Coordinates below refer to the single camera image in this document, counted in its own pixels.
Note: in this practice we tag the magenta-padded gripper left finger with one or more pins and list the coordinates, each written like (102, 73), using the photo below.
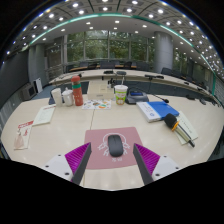
(79, 157)

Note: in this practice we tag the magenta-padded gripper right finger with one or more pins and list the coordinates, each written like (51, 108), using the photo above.
(148, 159)

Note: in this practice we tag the black computer mouse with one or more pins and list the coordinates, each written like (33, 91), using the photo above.
(115, 146)

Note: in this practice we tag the pink mouse pad with drawing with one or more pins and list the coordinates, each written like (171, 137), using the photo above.
(95, 156)

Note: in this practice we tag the black handheld microphone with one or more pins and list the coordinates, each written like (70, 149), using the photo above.
(170, 120)

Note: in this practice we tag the blue and white book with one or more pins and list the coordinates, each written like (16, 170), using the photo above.
(160, 109)

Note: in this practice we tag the white printed paper document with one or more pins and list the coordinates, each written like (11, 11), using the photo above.
(44, 115)

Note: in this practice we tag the colourful printed leaflet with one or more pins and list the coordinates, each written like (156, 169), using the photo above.
(96, 104)

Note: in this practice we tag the red and white fan booklet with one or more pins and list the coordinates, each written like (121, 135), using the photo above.
(24, 133)

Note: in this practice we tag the white lidded ceramic mug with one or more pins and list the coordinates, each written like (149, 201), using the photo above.
(68, 98)

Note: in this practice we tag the black gooseneck desk microphone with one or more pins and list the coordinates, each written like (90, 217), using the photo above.
(164, 99)

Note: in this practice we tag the dark grey conference phone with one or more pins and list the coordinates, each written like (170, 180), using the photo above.
(136, 97)

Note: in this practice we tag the white paper cup stack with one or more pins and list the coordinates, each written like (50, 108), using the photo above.
(57, 97)

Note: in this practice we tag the red thermos bottle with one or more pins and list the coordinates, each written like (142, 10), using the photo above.
(77, 91)

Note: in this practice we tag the green and white drink cup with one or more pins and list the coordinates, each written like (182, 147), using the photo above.
(120, 95)

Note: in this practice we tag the white cardboard box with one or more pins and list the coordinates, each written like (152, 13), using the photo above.
(100, 90)

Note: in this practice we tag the white upright floor appliance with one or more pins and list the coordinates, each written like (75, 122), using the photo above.
(38, 85)

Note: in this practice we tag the grey floor cabinet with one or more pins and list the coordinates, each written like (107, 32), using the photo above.
(28, 91)

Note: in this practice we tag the black office chairs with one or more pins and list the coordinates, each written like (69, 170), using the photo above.
(166, 71)

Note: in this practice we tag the ceiling lights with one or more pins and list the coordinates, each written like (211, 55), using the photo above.
(100, 11)

